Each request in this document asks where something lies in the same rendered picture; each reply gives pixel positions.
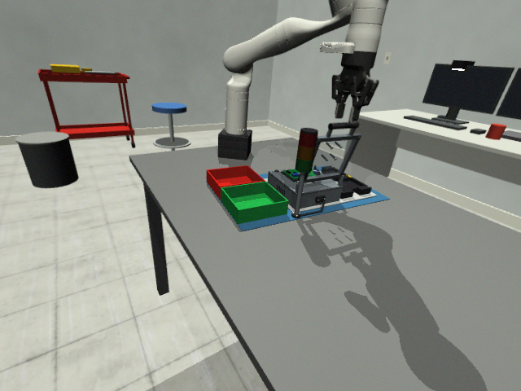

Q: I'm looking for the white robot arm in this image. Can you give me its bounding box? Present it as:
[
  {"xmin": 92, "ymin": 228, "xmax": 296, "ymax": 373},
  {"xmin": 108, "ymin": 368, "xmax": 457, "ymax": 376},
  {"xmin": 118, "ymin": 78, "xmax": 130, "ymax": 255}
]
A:
[{"xmin": 223, "ymin": 0, "xmax": 388, "ymax": 135}]

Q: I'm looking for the green circuit board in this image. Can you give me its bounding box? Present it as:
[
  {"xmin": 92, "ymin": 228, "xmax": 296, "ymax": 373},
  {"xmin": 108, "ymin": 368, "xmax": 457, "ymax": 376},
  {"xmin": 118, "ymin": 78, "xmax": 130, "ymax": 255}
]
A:
[{"xmin": 283, "ymin": 169, "xmax": 300, "ymax": 179}]

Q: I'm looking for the red bin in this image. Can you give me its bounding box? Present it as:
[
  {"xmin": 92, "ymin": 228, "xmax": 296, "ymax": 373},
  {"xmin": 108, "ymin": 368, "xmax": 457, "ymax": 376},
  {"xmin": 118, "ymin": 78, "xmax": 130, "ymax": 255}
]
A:
[{"xmin": 207, "ymin": 165, "xmax": 265, "ymax": 199}]

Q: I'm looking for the green bin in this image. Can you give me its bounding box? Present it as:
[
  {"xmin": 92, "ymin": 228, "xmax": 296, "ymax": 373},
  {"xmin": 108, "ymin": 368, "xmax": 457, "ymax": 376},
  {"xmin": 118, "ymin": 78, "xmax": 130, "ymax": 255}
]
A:
[{"xmin": 221, "ymin": 182, "xmax": 289, "ymax": 224}]

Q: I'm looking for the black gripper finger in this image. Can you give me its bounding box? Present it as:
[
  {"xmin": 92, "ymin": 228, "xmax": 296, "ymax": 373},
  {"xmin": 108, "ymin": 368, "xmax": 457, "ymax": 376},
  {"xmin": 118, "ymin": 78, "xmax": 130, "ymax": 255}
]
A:
[
  {"xmin": 348, "ymin": 75, "xmax": 379, "ymax": 123},
  {"xmin": 332, "ymin": 75, "xmax": 351, "ymax": 119}
]

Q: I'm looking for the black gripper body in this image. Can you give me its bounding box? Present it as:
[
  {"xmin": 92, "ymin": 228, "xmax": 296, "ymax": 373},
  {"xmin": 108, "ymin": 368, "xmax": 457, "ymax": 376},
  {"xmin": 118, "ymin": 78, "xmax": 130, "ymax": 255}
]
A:
[{"xmin": 340, "ymin": 51, "xmax": 377, "ymax": 92}]

